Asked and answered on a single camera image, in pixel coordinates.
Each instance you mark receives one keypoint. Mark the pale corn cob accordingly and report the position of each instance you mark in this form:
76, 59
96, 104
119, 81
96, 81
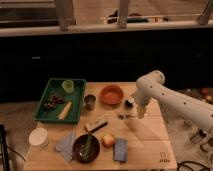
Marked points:
65, 111

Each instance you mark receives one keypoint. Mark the spice bottle with dark cap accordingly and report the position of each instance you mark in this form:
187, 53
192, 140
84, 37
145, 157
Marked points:
198, 136

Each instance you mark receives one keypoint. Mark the dark grape bunch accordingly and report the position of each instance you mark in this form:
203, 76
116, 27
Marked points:
52, 101

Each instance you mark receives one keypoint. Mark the red yellow apple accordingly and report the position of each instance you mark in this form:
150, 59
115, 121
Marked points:
108, 140

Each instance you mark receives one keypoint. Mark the wooden block brush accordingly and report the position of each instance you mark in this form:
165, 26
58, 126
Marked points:
92, 127

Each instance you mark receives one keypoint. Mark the blue sponge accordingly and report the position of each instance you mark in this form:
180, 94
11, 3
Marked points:
120, 150

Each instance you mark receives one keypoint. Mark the green vegetable stick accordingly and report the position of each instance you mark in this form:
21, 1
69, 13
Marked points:
87, 148

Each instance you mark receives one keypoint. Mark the dark brown plate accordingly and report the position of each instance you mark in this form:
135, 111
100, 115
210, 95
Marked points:
79, 145

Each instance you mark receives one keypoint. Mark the green plastic cup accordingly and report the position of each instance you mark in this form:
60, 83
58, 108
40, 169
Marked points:
68, 86

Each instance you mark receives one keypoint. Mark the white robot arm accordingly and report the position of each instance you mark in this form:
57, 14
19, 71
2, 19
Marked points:
151, 85

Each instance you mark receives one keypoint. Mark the green plastic tray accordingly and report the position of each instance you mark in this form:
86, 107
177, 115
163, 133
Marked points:
59, 107

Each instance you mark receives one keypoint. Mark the grey crumpled cloth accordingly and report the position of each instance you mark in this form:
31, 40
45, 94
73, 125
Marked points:
65, 146

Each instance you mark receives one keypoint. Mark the orange bowl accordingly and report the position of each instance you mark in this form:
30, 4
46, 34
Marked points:
111, 95

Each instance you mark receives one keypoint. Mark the small metal cup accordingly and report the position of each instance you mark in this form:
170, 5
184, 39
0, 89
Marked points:
90, 101

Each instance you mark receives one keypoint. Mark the black stand left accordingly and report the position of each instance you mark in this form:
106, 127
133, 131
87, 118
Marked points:
3, 148

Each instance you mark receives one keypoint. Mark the silver metal fork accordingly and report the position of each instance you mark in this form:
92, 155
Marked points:
125, 116

